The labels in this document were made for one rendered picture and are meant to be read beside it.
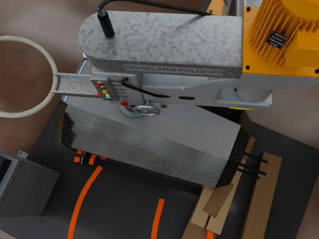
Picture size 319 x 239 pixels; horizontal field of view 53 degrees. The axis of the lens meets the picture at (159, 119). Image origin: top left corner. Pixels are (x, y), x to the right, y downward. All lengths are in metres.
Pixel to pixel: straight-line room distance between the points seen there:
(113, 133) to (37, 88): 1.37
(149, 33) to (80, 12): 2.34
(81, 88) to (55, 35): 1.66
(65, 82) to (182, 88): 0.77
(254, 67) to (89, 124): 1.30
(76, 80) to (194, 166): 0.91
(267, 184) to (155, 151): 1.11
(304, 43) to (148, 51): 0.56
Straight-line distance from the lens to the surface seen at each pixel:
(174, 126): 2.06
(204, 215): 2.62
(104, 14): 1.21
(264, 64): 1.26
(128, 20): 1.35
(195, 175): 2.14
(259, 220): 2.81
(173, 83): 1.53
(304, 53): 1.06
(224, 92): 1.70
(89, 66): 2.28
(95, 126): 2.20
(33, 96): 3.34
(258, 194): 2.82
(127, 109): 2.05
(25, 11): 3.82
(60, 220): 3.01
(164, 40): 1.29
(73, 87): 1.96
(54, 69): 2.00
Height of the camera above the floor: 2.86
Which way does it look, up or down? 74 degrees down
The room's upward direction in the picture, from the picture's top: 10 degrees counter-clockwise
